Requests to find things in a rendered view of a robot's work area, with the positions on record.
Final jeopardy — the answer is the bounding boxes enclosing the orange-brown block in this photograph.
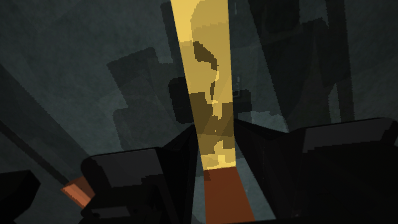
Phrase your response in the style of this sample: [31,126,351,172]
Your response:
[60,176,95,209]

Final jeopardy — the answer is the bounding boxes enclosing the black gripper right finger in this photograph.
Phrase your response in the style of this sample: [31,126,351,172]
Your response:
[233,117,398,219]

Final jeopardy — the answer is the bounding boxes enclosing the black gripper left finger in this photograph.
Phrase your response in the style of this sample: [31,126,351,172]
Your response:
[81,124,198,224]

